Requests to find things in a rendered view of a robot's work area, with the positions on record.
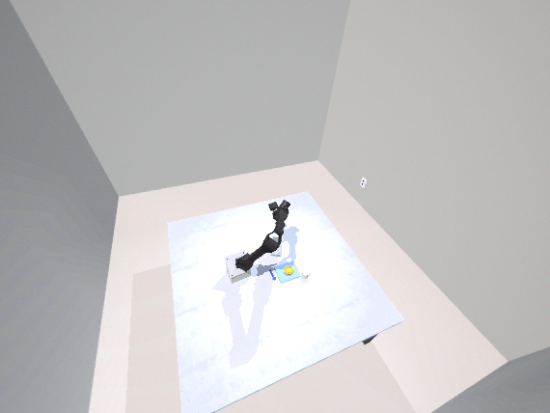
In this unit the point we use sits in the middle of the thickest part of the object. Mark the grey dish rack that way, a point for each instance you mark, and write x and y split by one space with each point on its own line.
276 253

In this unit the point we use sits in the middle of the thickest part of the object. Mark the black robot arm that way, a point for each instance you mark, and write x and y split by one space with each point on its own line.
269 245

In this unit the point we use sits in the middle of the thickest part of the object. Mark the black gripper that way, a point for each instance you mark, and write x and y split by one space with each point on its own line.
273 207

